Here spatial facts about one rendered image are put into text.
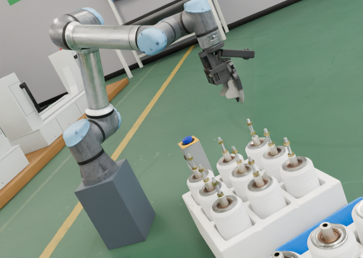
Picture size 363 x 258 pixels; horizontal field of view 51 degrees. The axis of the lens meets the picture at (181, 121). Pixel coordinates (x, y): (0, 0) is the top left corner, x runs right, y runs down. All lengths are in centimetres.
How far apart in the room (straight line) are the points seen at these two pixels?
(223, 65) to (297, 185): 43
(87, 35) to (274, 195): 75
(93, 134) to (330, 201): 89
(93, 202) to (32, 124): 225
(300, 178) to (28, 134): 298
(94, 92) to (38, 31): 569
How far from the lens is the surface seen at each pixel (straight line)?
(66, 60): 481
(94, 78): 151
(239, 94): 124
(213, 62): 122
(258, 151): 131
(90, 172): 153
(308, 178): 113
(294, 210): 111
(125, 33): 118
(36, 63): 736
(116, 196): 152
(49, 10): 701
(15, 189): 316
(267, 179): 112
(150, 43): 111
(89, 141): 151
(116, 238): 165
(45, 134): 372
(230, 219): 106
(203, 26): 119
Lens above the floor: 81
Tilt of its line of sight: 17 degrees down
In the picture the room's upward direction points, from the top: 25 degrees counter-clockwise
